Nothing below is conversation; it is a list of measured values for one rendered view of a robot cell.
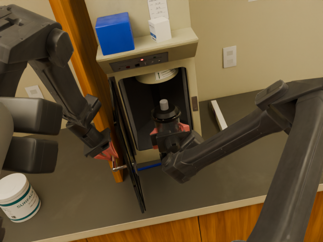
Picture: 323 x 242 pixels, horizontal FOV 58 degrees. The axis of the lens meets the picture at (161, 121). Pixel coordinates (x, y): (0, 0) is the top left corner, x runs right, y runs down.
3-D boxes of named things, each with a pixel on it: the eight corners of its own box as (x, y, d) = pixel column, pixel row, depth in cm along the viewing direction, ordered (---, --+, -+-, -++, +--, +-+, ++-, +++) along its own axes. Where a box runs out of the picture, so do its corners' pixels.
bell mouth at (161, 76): (134, 67, 124) (131, 55, 121) (174, 59, 124) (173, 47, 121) (136, 87, 110) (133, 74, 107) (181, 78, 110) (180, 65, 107)
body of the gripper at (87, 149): (87, 146, 97) (72, 132, 93) (111, 130, 95) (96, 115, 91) (87, 159, 92) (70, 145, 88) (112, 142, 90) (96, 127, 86)
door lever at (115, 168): (126, 151, 101) (125, 146, 99) (129, 171, 93) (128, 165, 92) (111, 155, 101) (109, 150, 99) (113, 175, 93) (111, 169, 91)
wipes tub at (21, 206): (14, 199, 125) (-3, 175, 116) (44, 193, 125) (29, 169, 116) (5, 226, 115) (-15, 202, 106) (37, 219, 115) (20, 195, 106)
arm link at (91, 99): (57, 106, 80) (86, 119, 79) (78, 78, 86) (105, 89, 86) (62, 128, 90) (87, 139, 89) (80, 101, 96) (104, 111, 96)
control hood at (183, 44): (105, 71, 103) (97, 45, 98) (194, 54, 104) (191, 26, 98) (103, 87, 94) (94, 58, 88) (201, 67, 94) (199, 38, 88)
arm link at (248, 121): (282, 90, 55) (318, 125, 57) (283, 74, 59) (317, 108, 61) (154, 169, 84) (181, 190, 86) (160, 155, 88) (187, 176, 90)
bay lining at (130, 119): (134, 118, 146) (117, 54, 126) (184, 108, 147) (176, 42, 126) (136, 151, 127) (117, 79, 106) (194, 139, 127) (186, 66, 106)
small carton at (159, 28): (151, 39, 94) (147, 20, 91) (165, 34, 96) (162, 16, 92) (157, 43, 90) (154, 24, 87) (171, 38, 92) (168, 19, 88)
